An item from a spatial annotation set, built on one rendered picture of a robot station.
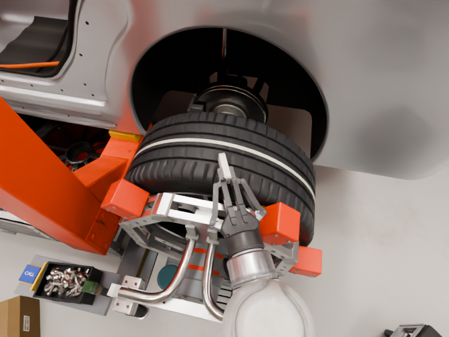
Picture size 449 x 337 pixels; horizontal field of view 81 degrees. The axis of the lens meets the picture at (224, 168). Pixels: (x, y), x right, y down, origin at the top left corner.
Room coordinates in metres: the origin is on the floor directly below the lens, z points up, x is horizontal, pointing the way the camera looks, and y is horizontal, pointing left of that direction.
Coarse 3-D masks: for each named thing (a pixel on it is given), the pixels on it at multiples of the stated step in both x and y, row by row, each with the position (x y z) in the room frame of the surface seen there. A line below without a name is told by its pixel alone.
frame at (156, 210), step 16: (144, 208) 0.31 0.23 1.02; (160, 208) 0.26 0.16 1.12; (176, 208) 0.27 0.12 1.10; (192, 208) 0.27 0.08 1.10; (208, 208) 0.27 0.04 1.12; (224, 208) 0.26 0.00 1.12; (128, 224) 0.27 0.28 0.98; (144, 224) 0.26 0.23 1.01; (192, 224) 0.23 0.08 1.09; (208, 224) 0.22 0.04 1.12; (144, 240) 0.28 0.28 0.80; (160, 240) 0.31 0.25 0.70; (176, 256) 0.26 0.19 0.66; (272, 256) 0.24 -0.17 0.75; (288, 256) 0.18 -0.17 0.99
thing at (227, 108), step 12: (204, 96) 0.84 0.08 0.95; (216, 96) 0.83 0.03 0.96; (228, 96) 0.82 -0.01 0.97; (240, 96) 0.81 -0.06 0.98; (252, 96) 0.82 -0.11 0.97; (204, 108) 0.84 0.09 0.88; (216, 108) 0.82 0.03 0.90; (228, 108) 0.80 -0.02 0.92; (240, 108) 0.81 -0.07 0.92; (252, 108) 0.80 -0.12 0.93; (264, 108) 0.81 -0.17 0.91; (264, 120) 0.78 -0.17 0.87
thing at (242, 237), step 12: (228, 216) 0.21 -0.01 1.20; (240, 216) 0.21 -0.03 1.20; (252, 216) 0.21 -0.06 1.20; (228, 228) 0.18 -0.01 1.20; (240, 228) 0.18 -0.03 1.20; (252, 228) 0.18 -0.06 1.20; (228, 240) 0.16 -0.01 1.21; (240, 240) 0.15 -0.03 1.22; (252, 240) 0.15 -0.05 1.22; (228, 252) 0.14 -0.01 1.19
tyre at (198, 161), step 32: (160, 128) 0.53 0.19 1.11; (192, 128) 0.48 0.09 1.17; (224, 128) 0.47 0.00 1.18; (256, 128) 0.48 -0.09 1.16; (160, 160) 0.39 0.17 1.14; (192, 160) 0.37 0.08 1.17; (256, 160) 0.38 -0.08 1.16; (288, 160) 0.41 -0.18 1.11; (256, 192) 0.29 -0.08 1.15; (288, 192) 0.31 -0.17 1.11
